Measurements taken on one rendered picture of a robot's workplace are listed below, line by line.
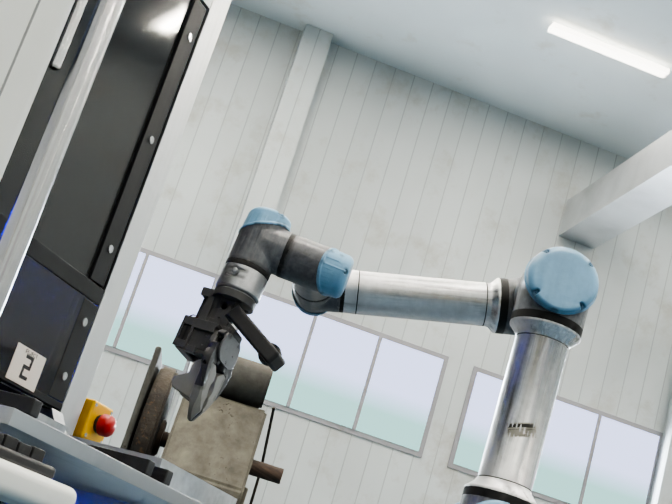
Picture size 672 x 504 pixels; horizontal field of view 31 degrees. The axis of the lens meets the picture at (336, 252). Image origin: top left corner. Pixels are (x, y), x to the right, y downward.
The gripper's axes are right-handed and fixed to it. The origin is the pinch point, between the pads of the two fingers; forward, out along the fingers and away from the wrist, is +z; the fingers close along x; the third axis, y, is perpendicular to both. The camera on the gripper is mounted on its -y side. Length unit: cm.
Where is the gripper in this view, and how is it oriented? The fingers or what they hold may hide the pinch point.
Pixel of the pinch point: (197, 414)
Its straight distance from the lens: 190.4
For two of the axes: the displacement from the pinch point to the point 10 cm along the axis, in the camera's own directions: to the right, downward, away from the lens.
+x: -2.4, -4.6, -8.6
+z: -3.6, 8.6, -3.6
